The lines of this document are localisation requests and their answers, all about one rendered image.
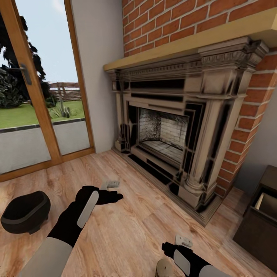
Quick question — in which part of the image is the cauldron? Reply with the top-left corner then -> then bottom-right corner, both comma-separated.
0,191 -> 51,234

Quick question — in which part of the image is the pillar candle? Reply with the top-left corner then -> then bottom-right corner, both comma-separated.
155,259 -> 174,277

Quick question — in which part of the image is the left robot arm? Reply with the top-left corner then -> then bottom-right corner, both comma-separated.
17,181 -> 123,277

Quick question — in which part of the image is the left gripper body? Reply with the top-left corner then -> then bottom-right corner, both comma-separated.
101,190 -> 118,205

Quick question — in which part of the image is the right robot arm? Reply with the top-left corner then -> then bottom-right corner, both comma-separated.
162,234 -> 232,277

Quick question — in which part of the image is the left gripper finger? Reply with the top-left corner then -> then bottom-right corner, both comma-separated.
117,193 -> 123,201

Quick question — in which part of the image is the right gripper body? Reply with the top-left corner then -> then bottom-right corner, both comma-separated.
164,242 -> 178,259

